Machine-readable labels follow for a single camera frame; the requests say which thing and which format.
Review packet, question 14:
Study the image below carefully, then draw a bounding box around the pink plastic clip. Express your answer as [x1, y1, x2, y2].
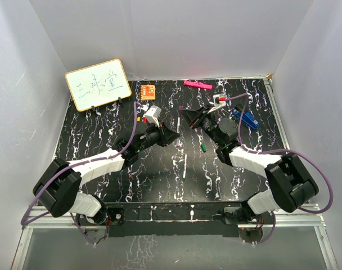
[183, 80, 213, 90]

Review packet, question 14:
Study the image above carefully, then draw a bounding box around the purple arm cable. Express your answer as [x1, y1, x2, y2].
[221, 93, 335, 244]
[20, 101, 146, 246]

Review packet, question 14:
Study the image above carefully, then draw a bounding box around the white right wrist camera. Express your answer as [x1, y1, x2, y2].
[208, 94, 227, 114]

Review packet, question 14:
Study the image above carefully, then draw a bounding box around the green tipped white pen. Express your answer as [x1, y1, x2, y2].
[182, 153, 187, 181]

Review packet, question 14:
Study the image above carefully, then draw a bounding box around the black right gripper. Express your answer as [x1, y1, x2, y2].
[180, 105, 223, 146]

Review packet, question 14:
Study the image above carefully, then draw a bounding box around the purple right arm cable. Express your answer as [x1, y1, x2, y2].
[221, 93, 335, 244]

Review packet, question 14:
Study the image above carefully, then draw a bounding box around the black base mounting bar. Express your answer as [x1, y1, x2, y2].
[76, 201, 272, 237]

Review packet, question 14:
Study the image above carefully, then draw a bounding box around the small whiteboard with writing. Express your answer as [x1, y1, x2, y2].
[65, 58, 132, 112]

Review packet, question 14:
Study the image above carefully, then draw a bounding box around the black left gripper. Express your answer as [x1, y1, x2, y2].
[136, 120, 179, 154]

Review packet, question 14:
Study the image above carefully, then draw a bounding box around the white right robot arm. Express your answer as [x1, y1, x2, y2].
[180, 105, 319, 223]

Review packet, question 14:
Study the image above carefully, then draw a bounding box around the orange card pack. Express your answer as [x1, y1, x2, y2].
[140, 85, 156, 101]

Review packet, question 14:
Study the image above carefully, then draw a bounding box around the blue plastic clip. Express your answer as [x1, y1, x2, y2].
[232, 105, 259, 130]

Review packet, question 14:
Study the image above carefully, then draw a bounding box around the purple white pen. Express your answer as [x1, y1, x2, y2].
[176, 113, 181, 148]

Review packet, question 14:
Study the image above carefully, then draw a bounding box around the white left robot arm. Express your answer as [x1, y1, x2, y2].
[33, 122, 180, 224]

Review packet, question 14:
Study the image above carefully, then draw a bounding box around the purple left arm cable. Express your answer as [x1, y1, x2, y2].
[20, 101, 146, 246]

